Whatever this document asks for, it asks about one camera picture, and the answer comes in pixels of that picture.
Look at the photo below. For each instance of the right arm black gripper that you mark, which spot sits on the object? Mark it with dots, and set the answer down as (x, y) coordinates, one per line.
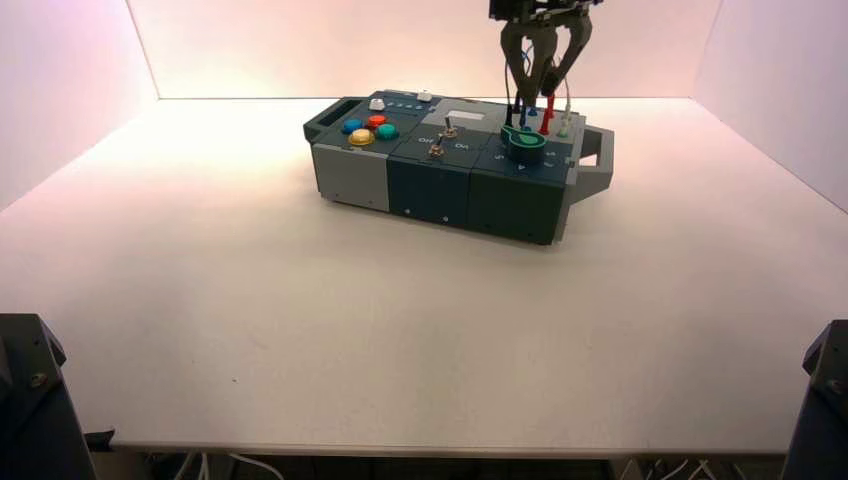
(550, 8)

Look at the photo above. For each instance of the grey and blue control box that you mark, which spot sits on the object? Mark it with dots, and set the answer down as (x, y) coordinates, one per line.
(430, 192)

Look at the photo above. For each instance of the green rotary knob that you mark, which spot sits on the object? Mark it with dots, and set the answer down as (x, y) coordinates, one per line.
(523, 147)

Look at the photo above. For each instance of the small white rocker button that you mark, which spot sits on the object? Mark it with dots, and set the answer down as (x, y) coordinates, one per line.
(424, 97)

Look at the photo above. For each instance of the white square key cap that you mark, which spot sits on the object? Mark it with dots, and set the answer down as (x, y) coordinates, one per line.
(377, 104)

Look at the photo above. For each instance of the teal round push button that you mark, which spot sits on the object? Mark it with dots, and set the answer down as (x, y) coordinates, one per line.
(387, 131)

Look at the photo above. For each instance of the red round push button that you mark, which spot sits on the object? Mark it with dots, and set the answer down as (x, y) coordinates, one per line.
(377, 121)

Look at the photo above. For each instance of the yellow round push button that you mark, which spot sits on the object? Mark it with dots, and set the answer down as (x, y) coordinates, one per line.
(361, 137)

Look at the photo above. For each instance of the blue round push button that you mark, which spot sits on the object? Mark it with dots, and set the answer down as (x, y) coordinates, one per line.
(352, 125)

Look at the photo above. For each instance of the black table clamp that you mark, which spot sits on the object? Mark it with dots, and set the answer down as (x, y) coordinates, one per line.
(98, 438)

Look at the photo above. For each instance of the metal toggle switch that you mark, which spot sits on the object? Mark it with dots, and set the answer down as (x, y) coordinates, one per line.
(450, 126)
(436, 147)

